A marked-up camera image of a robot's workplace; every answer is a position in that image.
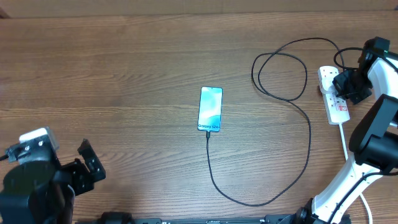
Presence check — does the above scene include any blue Galaxy smartphone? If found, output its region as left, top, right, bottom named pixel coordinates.
left=197, top=86, right=223, bottom=132

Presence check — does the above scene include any white power strip cord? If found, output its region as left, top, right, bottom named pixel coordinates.
left=338, top=123, right=374, bottom=224

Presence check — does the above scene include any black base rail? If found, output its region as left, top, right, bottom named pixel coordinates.
left=77, top=211, right=352, bottom=224

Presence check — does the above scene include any white charger plug adapter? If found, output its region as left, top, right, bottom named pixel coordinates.
left=320, top=76, right=336, bottom=94

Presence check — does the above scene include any black USB charging cable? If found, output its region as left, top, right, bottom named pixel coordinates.
left=205, top=37, right=346, bottom=207

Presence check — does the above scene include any white power strip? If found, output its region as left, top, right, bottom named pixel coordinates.
left=317, top=66, right=350, bottom=125

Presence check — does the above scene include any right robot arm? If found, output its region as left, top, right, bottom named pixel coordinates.
left=284, top=37, right=397, bottom=223

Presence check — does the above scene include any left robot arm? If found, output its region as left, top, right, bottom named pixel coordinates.
left=1, top=137, right=106, bottom=224

